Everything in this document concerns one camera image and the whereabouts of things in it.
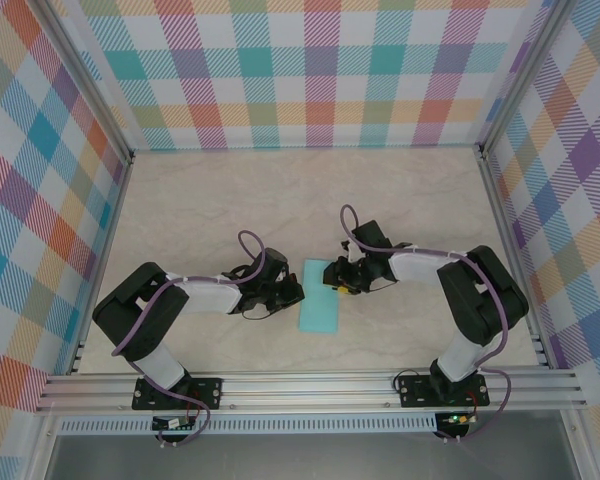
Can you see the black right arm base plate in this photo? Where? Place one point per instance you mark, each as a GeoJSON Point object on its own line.
{"type": "Point", "coordinates": [415, 392]}

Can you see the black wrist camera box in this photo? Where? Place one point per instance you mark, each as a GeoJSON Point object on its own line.
{"type": "Point", "coordinates": [271, 264]}
{"type": "Point", "coordinates": [372, 236]}

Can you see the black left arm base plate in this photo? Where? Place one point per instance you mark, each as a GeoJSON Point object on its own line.
{"type": "Point", "coordinates": [207, 392]}

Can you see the aluminium table side rail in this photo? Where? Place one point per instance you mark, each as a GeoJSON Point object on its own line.
{"type": "Point", "coordinates": [515, 265]}
{"type": "Point", "coordinates": [100, 265]}

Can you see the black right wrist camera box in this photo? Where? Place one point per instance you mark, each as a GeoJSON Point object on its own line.
{"type": "Point", "coordinates": [372, 236]}

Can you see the teal cloth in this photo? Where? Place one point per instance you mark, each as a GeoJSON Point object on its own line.
{"type": "Point", "coordinates": [320, 312]}

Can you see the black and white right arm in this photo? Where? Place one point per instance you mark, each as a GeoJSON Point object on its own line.
{"type": "Point", "coordinates": [480, 300]}

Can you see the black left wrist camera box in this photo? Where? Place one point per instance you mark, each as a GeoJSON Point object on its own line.
{"type": "Point", "coordinates": [271, 264]}

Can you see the aluminium frame post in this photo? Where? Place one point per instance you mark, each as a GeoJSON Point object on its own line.
{"type": "Point", "coordinates": [87, 80]}
{"type": "Point", "coordinates": [522, 80]}

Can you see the long aluminium mounting rail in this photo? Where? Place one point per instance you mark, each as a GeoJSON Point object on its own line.
{"type": "Point", "coordinates": [305, 392]}

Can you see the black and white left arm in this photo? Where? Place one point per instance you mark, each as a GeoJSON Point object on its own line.
{"type": "Point", "coordinates": [150, 320]}

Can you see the small circuit board green light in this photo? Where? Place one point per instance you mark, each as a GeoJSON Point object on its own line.
{"type": "Point", "coordinates": [457, 419]}

